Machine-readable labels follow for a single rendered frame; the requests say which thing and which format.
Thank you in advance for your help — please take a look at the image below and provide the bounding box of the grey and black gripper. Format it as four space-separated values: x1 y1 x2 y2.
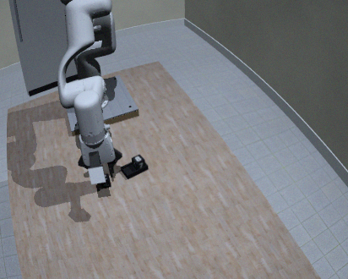
78 130 122 178

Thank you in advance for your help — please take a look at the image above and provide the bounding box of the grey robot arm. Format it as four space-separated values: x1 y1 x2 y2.
57 0 117 184

